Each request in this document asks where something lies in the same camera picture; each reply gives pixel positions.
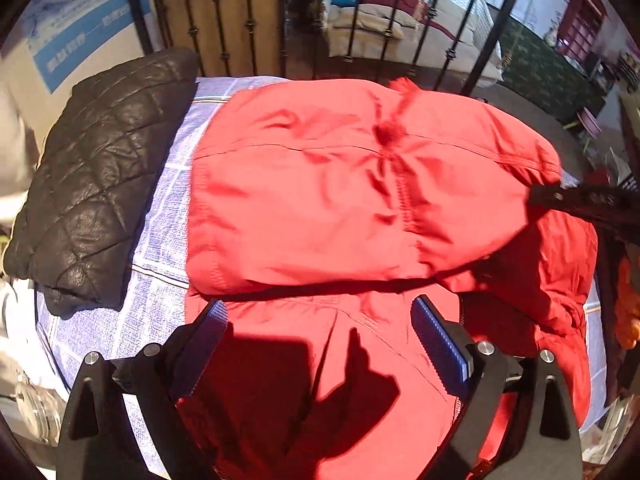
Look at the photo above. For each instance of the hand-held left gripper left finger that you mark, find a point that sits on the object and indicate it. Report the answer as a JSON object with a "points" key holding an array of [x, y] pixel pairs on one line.
{"points": [[205, 340]]}

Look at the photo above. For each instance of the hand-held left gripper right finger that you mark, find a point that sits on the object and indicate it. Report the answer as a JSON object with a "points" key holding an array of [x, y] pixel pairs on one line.
{"points": [[440, 340]]}

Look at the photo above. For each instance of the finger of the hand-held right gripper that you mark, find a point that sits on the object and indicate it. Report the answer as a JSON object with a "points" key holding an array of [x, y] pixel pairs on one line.
{"points": [[575, 200]]}

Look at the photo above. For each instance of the red jacket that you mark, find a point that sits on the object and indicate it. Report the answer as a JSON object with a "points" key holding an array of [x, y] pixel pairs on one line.
{"points": [[325, 185]]}

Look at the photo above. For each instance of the pink stool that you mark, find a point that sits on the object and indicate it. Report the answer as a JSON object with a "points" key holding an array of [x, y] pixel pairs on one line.
{"points": [[590, 122]]}

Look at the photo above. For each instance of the blue checkered bed sheet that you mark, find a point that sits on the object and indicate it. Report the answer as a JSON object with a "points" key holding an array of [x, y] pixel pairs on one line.
{"points": [[155, 270]]}

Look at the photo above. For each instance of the orange cloth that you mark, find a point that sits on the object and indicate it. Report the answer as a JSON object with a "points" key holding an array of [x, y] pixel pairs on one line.
{"points": [[629, 305]]}

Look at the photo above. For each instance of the green patterned rug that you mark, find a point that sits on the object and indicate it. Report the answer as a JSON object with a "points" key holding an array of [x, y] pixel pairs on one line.
{"points": [[545, 70]]}

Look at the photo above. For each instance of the red wooden cabinet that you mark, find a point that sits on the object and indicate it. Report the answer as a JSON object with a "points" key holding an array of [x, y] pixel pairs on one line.
{"points": [[580, 25]]}

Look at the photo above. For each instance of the black quilted jacket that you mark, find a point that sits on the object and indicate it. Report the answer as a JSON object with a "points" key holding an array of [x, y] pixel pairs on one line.
{"points": [[100, 160]]}

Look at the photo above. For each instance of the beige sofa with cushions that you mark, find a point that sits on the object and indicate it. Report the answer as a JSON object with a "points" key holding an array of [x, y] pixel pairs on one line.
{"points": [[450, 25]]}

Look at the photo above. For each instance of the wooden panel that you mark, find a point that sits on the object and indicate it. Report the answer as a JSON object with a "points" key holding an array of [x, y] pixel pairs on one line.
{"points": [[200, 20]]}

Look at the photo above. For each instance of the blue and white poster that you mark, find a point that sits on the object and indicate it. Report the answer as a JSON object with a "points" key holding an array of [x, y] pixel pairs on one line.
{"points": [[90, 25]]}

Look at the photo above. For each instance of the black metal bed frame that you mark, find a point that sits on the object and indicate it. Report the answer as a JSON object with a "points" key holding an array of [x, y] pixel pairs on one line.
{"points": [[137, 10]]}

